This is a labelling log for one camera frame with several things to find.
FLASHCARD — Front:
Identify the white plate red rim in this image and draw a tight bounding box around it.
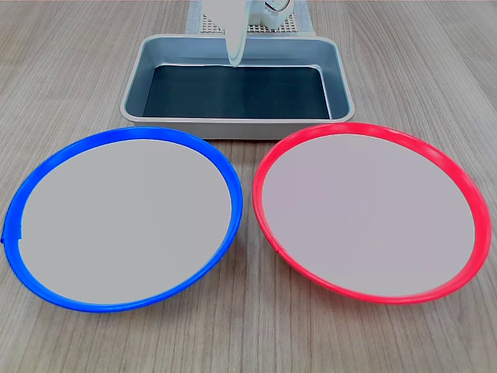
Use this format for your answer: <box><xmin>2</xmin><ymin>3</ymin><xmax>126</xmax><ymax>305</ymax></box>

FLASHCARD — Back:
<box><xmin>252</xmin><ymin>121</ymin><xmax>492</xmax><ymax>305</ymax></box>

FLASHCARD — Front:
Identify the black tray mat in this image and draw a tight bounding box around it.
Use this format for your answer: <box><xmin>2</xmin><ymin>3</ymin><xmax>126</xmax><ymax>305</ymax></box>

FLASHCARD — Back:
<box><xmin>142</xmin><ymin>64</ymin><xmax>332</xmax><ymax>120</ymax></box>

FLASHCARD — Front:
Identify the steel rectangular tray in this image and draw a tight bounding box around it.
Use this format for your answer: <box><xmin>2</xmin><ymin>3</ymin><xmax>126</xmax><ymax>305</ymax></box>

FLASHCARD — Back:
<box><xmin>119</xmin><ymin>33</ymin><xmax>356</xmax><ymax>141</ymax></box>

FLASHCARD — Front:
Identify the white plate blue rim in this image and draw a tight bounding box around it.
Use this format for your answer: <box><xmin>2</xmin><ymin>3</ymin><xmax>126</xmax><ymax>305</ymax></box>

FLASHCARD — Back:
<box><xmin>0</xmin><ymin>126</ymin><xmax>245</xmax><ymax>314</ymax></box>

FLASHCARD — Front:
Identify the pale perforated base plate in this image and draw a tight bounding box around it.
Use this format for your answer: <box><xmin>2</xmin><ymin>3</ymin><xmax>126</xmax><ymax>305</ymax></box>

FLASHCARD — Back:
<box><xmin>200</xmin><ymin>12</ymin><xmax>301</xmax><ymax>35</ymax></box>

